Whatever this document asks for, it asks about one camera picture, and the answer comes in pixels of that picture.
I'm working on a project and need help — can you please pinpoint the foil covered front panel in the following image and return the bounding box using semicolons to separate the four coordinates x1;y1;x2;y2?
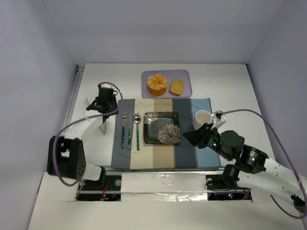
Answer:
120;172;208;202

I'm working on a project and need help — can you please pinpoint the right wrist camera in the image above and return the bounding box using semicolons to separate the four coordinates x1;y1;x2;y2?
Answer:
212;110;227;129

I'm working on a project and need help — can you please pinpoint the lavender serving tray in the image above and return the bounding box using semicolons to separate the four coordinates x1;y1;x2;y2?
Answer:
141;69;192;99

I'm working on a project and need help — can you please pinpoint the striped cloth placemat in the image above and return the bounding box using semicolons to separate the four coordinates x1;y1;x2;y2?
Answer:
111;98;221;170

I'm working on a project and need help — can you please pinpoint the slice of bread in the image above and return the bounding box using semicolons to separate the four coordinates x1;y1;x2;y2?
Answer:
170;80;184;96

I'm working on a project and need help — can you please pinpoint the fork with teal handle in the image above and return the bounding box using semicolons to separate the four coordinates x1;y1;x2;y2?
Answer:
121;112;127;149

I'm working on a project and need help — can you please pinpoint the aluminium frame rail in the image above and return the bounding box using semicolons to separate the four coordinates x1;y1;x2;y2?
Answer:
51;64;84;168

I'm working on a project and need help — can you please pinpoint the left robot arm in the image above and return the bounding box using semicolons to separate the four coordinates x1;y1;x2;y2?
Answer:
47;85;122;186

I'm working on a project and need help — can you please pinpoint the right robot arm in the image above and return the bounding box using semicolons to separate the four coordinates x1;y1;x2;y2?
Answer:
183;124;307;213

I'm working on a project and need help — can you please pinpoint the black floral square plate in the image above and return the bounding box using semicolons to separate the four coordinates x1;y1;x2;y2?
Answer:
143;112;180;145

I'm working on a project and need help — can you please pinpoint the white ceramic mug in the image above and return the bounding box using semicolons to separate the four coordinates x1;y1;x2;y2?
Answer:
192;110;213;130

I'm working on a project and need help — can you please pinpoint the spoon with teal handle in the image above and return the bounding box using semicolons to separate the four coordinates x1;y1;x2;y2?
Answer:
134;113;142;151

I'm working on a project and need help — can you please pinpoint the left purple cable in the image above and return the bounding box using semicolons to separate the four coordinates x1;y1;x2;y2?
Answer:
52;81;124;199

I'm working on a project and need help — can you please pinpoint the orange bundt cake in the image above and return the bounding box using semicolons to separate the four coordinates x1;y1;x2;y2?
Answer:
147;74;168;96

